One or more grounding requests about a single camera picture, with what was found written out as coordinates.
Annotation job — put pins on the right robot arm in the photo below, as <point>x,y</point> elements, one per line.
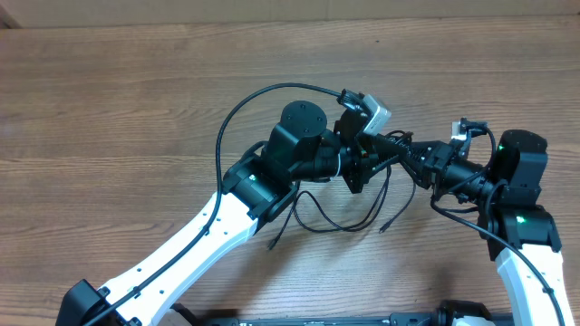
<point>499,201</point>

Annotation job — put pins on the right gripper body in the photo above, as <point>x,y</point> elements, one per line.
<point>441,163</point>

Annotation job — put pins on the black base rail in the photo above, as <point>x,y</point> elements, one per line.
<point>450,312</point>

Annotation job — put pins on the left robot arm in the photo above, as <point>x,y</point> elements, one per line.
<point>252,193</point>

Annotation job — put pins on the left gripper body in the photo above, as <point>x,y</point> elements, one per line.
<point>354,167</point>

